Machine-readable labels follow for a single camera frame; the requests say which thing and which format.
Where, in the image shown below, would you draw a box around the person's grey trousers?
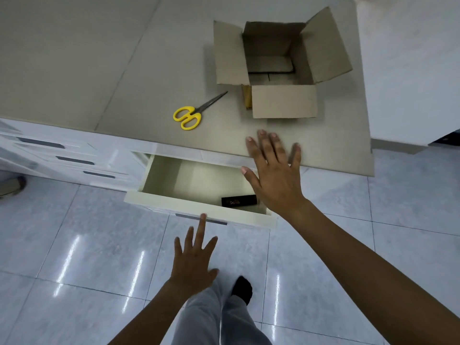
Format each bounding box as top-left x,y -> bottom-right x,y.
170,280 -> 273,345

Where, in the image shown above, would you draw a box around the person's right hand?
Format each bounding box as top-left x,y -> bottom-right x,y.
241,129 -> 310,217

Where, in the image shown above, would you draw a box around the person's black sock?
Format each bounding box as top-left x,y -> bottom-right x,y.
231,276 -> 253,306

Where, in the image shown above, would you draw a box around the person's left hand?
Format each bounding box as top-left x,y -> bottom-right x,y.
170,213 -> 220,297

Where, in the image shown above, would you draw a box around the open cardboard box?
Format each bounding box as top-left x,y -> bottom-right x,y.
213,6 -> 353,119

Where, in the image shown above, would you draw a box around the white drawer cabinet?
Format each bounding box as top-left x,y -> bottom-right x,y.
0,118 -> 252,192

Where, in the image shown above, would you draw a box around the open white drawer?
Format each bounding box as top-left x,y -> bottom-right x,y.
124,154 -> 278,230

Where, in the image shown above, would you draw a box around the brown shoe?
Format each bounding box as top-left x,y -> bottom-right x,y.
0,176 -> 27,198

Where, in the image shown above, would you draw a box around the yellow handled scissors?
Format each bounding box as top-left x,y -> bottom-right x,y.
173,91 -> 229,131

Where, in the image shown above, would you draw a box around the person's right forearm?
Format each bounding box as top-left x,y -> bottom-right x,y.
287,200 -> 460,345

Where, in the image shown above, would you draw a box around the person's left forearm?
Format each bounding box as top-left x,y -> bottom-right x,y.
108,279 -> 191,345

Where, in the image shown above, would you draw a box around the small black box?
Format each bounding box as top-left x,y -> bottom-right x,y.
221,195 -> 258,208

